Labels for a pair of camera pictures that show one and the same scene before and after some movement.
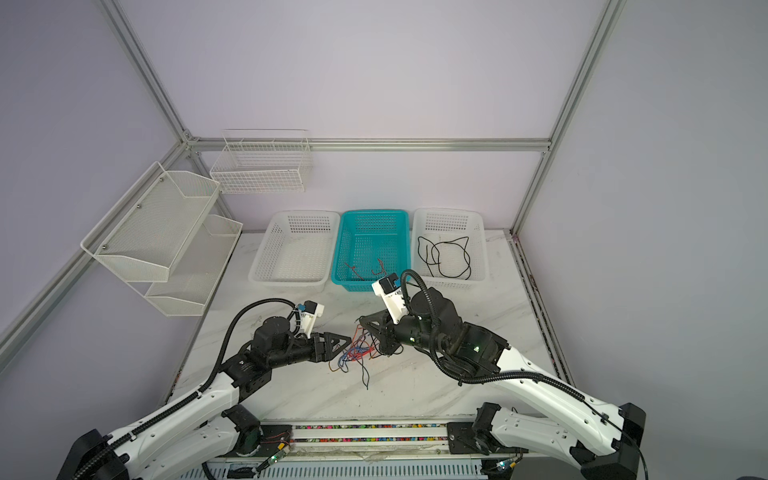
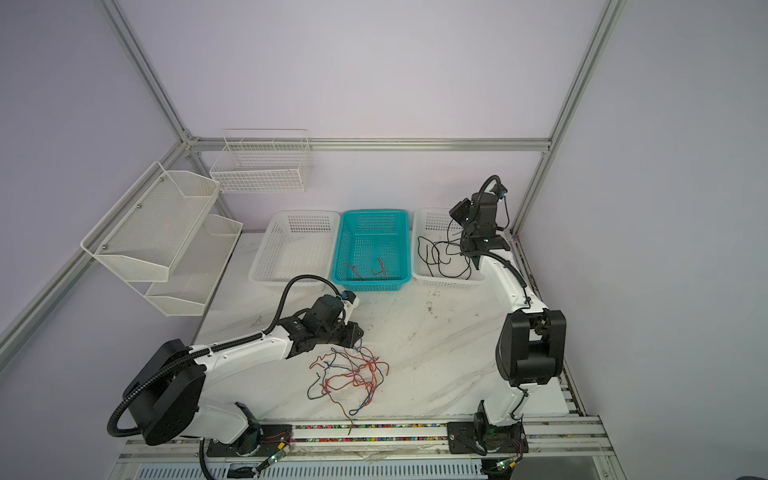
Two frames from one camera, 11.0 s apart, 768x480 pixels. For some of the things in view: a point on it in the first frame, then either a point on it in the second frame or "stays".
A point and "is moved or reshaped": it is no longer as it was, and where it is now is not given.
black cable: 426,254 stays
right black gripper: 381,332 → 463,205
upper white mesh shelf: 141,237 stays
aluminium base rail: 375,451 stays
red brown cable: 374,273 stays
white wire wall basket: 263,161 stays
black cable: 468,262 is moved or reshaped
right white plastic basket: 448,247 stays
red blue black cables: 363,345 is moved or reshaped
